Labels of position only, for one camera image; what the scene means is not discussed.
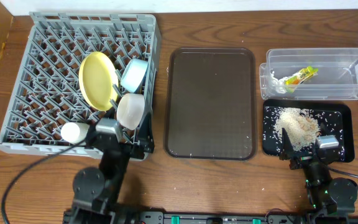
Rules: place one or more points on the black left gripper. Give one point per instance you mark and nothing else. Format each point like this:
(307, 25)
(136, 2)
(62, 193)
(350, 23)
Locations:
(124, 150)

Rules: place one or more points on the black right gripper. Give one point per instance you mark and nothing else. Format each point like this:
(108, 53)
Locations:
(308, 158)

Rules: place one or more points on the pile of rice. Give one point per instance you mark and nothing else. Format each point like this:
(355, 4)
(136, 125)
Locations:
(303, 127)

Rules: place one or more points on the pink small bowl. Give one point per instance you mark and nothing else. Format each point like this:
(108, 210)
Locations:
(130, 110)

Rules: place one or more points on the green orange snack wrapper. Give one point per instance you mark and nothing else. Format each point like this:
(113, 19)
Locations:
(299, 77)

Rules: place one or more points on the light blue bowl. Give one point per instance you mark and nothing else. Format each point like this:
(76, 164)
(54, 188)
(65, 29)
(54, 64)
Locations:
(134, 74)

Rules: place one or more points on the white cup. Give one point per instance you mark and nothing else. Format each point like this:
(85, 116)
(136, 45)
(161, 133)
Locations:
(74, 132)

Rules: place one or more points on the yellow round plate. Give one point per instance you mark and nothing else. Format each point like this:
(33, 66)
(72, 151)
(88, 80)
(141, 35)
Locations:
(97, 76)

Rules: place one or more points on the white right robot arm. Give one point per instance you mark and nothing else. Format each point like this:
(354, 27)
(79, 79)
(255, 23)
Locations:
(332, 199)

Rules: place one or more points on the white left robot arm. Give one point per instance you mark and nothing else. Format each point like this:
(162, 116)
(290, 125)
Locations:
(96, 189)

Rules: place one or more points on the black waste tray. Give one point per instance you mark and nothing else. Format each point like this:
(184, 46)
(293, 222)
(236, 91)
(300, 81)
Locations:
(346, 124)

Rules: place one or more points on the clear plastic waste bin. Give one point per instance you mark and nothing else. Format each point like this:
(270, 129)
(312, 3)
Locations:
(337, 77)

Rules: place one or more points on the grey dishwasher rack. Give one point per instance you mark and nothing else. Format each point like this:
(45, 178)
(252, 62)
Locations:
(46, 94)

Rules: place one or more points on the dark brown serving tray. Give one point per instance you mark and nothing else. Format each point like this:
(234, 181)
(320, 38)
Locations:
(211, 107)

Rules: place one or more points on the black equipment rail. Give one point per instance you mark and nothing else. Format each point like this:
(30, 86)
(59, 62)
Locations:
(157, 217)

